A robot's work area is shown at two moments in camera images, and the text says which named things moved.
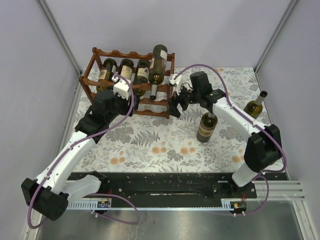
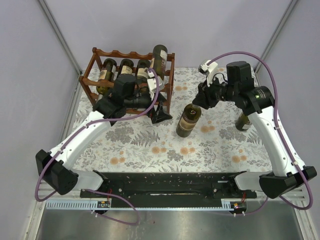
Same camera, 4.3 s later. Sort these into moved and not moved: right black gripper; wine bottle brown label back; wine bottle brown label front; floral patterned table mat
Moved: wine bottle brown label front; right black gripper
Not moved: floral patterned table mat; wine bottle brown label back
